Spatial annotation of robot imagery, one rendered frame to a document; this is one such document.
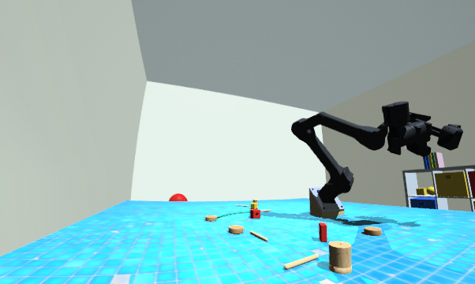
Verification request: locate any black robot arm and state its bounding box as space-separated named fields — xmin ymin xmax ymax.
xmin=291 ymin=101 xmax=431 ymax=204

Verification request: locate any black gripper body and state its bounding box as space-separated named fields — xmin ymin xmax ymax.
xmin=406 ymin=117 xmax=463 ymax=151

